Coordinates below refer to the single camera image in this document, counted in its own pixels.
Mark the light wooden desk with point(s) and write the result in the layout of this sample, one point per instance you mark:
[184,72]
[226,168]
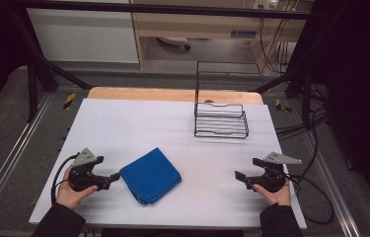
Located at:
[189,26]

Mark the white cabinet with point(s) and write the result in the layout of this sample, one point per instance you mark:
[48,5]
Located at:
[80,36]

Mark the yellow black striped tape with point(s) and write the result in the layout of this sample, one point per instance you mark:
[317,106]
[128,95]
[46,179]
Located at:
[69,101]
[281,107]

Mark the white chair base with caster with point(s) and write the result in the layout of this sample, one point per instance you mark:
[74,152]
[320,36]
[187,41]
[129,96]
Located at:
[174,41]

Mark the blue towel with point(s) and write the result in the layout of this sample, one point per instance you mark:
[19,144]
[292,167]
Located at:
[149,176]

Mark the aluminium floor rail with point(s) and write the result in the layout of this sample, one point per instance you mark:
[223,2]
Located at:
[11,154]
[332,184]

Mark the black horizontal frame bar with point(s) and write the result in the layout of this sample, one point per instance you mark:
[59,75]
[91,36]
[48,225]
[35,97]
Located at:
[172,9]

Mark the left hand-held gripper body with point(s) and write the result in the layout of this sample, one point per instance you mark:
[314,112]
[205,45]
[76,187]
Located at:
[82,179]

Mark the person's left hand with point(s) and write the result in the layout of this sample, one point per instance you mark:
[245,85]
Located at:
[69,197]

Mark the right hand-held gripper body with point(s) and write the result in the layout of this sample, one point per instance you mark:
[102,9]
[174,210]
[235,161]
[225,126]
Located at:
[273,181]

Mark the white power strip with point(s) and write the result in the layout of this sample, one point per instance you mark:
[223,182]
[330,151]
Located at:
[264,4]

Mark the person's right hand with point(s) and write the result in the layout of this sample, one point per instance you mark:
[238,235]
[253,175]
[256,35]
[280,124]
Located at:
[279,198]

